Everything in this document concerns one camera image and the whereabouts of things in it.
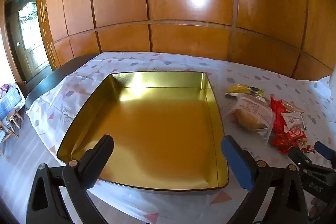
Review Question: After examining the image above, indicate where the clear cake packet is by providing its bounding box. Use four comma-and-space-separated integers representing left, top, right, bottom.
223, 97, 275, 147

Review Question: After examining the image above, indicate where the wooden wardrobe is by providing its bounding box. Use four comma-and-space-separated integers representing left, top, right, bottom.
24, 0, 336, 81

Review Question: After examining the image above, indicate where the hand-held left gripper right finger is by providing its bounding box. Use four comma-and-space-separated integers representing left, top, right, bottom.
221, 135, 308, 224

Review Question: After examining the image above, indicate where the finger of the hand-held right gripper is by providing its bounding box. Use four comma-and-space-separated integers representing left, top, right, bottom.
314, 141, 336, 163
288, 146, 315, 170

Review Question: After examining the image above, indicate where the wooden glass door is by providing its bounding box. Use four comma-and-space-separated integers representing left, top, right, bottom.
4, 0, 53, 83

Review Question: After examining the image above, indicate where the blue plaid sofa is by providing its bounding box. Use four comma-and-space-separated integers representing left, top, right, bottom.
0, 84, 23, 121

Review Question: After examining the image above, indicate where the yellow green snack packet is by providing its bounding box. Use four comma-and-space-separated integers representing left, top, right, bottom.
225, 84, 265, 100

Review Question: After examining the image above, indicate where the gold tin box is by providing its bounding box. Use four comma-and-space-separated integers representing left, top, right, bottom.
56, 71, 229, 191

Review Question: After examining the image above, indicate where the wooden stool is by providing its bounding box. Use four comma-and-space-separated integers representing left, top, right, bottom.
7, 109, 24, 138

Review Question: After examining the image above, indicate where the patterned white tablecloth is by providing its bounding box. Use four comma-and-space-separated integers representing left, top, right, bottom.
26, 51, 336, 224

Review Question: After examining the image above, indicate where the floral snack packet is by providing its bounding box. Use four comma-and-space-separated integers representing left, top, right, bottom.
272, 127, 315, 155

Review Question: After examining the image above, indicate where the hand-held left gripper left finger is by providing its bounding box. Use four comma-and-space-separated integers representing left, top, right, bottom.
25, 134, 114, 224

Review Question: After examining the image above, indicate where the red white snack packet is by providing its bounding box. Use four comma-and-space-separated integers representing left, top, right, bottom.
270, 97, 289, 132

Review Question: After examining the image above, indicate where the dark table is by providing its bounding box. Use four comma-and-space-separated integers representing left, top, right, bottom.
25, 55, 95, 109

